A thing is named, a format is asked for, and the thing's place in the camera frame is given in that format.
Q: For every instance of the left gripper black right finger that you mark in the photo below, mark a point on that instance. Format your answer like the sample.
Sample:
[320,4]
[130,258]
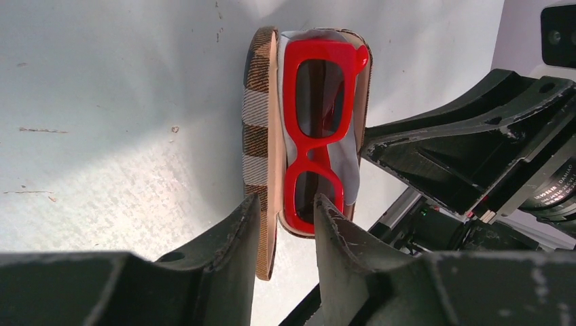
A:
[364,281]

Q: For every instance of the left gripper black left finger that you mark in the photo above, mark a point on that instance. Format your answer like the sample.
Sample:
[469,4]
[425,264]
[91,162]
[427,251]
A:
[207,281]

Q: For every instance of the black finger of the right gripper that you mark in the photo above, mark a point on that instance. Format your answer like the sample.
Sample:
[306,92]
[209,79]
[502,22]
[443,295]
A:
[458,153]

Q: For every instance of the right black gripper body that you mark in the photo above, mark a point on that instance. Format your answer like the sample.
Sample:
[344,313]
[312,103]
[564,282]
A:
[543,188]

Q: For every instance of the red sunglasses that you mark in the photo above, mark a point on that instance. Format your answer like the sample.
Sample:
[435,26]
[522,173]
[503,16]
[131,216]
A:
[321,80]

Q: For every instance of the brown plaid glasses case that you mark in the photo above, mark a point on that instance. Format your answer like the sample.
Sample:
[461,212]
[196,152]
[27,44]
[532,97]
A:
[263,150]

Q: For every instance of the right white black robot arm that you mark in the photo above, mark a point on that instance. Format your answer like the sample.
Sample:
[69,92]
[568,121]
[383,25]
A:
[416,225]

